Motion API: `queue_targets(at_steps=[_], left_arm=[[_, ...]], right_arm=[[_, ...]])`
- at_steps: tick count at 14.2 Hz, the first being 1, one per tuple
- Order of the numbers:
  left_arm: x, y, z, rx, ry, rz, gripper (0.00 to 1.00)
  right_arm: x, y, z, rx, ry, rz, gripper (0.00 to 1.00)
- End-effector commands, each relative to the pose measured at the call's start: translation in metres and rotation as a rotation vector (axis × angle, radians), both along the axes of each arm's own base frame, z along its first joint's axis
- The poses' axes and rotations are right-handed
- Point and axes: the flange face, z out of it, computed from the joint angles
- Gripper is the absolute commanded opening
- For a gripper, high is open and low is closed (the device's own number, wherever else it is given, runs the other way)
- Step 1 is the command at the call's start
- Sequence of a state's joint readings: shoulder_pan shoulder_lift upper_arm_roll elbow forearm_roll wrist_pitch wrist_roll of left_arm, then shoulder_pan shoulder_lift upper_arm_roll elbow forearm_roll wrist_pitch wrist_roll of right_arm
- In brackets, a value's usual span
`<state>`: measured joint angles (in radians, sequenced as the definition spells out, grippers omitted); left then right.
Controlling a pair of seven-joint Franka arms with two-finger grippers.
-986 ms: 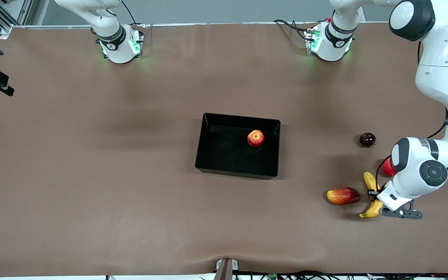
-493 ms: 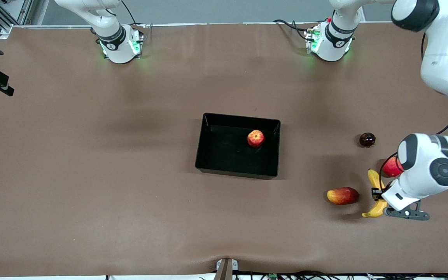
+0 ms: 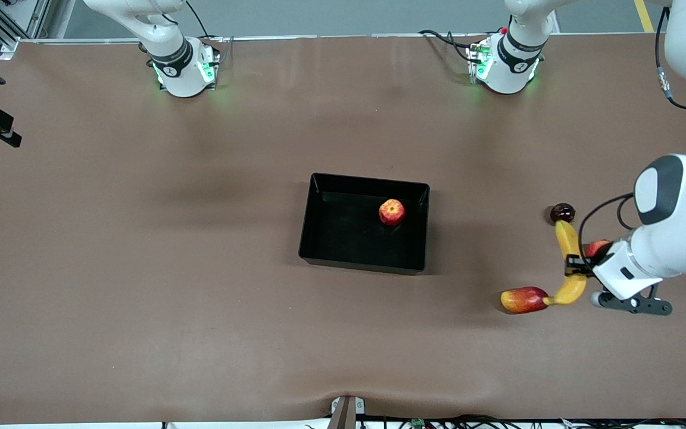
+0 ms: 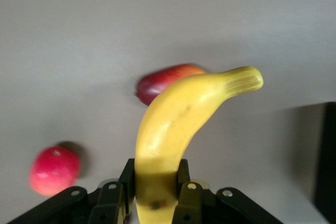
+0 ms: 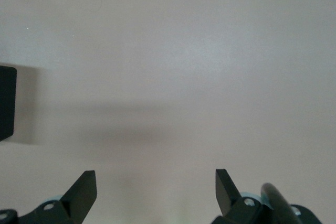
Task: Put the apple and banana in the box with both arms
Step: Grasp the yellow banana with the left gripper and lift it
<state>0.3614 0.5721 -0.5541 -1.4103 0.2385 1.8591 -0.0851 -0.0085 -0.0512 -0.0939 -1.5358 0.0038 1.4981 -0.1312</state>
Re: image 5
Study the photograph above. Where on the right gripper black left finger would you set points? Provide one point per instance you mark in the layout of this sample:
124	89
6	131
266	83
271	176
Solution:
76	200

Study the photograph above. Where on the black plastic box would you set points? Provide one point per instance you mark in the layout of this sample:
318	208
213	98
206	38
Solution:
6	103

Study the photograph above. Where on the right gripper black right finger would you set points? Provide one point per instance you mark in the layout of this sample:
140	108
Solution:
231	203

